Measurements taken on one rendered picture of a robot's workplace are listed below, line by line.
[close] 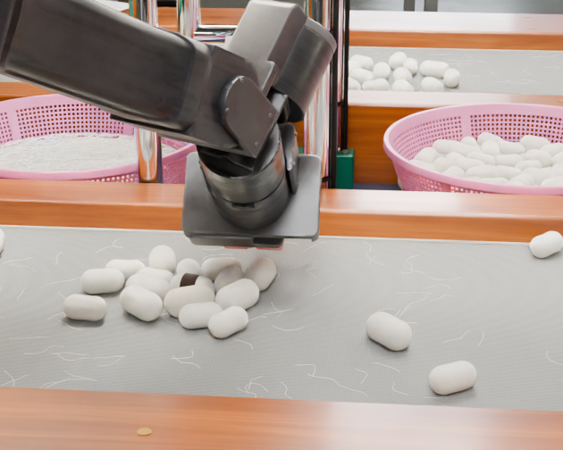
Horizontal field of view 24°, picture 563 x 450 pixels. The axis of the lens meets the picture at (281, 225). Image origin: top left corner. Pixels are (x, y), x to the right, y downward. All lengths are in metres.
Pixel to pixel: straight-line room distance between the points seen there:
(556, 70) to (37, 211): 0.77
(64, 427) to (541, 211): 0.49
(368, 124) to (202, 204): 0.46
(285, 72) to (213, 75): 0.10
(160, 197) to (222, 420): 0.39
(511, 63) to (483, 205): 0.59
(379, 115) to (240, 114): 0.59
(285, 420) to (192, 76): 0.21
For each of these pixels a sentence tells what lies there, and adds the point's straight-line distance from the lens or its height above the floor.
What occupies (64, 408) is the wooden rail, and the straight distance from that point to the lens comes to 0.79.
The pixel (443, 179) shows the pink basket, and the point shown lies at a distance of 1.16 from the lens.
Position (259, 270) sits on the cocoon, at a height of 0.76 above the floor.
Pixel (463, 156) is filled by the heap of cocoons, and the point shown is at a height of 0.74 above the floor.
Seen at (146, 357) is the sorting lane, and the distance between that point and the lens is 0.90.
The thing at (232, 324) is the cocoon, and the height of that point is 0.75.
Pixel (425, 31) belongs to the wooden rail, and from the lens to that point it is 1.74.
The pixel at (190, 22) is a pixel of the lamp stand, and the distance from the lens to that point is 1.36.
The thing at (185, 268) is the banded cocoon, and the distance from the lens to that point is 0.99.
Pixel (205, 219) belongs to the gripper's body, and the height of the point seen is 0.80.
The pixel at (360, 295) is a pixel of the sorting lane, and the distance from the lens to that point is 0.99.
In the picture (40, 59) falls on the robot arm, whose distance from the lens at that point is 0.69.
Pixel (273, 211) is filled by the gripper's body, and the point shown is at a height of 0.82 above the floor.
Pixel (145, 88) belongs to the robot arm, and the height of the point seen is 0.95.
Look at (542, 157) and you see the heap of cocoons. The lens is 1.32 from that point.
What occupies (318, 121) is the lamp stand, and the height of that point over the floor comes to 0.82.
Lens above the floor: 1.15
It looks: 21 degrees down
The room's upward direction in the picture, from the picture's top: straight up
